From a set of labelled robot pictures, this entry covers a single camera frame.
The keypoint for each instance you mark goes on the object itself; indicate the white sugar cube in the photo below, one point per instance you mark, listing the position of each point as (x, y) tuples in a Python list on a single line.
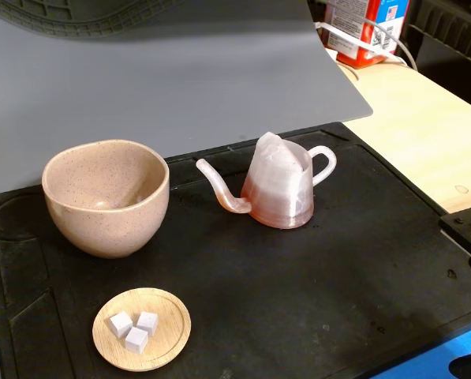
[(147, 321), (120, 323), (135, 340)]

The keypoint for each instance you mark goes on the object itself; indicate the blue surface panel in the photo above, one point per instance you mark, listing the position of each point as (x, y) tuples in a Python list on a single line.
[(424, 363)]

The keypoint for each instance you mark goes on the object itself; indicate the round wooden coaster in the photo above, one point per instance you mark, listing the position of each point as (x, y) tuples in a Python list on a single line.
[(168, 316)]

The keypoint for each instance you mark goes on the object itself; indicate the grey silicone mat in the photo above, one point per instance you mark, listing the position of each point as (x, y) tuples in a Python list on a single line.
[(180, 91)]

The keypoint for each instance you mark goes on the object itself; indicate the red and white carton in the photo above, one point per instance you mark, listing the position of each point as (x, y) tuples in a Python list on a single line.
[(349, 16)]

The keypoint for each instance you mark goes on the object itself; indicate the black slatted rack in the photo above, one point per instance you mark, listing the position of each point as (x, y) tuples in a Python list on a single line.
[(448, 31)]

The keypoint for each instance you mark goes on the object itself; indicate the translucent pink plastic kettle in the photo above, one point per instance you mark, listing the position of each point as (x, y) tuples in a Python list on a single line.
[(278, 197)]

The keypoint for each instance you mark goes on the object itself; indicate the black silicone work mat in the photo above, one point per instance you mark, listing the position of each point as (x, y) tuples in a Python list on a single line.
[(298, 284)]

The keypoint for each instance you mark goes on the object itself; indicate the speckled beige ceramic cup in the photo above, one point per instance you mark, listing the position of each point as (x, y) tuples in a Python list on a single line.
[(101, 233)]

